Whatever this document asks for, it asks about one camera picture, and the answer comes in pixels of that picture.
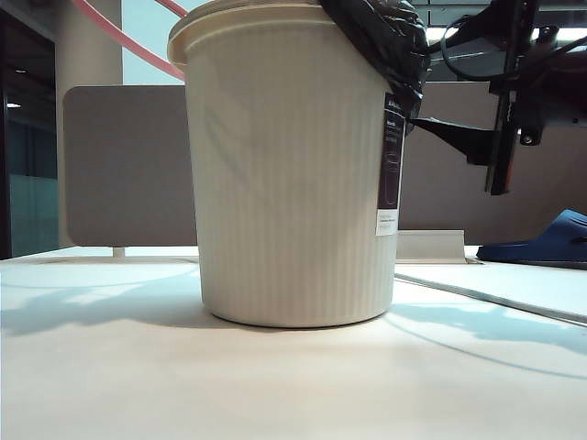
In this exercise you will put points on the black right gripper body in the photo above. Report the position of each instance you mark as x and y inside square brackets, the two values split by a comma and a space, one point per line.
[516, 114]

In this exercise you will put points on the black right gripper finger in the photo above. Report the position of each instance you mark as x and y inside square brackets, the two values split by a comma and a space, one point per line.
[472, 139]
[500, 23]

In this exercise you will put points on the black garbage bag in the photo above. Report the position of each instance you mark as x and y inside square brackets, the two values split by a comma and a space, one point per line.
[380, 36]

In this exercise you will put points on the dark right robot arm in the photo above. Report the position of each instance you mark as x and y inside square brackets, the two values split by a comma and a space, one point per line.
[568, 91]

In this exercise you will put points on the white ribbed trash can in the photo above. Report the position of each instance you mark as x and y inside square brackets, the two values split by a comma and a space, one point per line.
[284, 206]

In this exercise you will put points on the brown desk divider panel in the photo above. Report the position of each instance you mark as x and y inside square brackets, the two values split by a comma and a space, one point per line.
[449, 192]

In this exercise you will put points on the white ceiling light strip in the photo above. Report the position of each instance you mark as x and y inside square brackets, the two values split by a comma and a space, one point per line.
[573, 34]

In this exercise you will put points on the dark product label sticker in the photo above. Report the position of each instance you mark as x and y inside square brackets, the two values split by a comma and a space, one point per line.
[390, 160]

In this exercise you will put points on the navy blue slipper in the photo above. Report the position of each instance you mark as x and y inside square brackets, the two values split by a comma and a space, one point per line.
[550, 243]

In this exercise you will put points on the white flat board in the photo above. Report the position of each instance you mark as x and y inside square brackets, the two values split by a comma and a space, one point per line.
[527, 284]

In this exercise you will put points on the grey rounded divider panel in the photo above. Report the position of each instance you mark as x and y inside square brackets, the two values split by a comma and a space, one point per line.
[124, 165]

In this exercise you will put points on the beige round column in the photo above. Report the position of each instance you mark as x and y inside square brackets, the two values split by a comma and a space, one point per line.
[87, 55]

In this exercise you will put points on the dark framed glass partition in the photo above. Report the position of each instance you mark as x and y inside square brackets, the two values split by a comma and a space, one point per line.
[27, 137]

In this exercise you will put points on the white divider support post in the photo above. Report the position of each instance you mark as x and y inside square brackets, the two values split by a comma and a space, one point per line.
[118, 252]

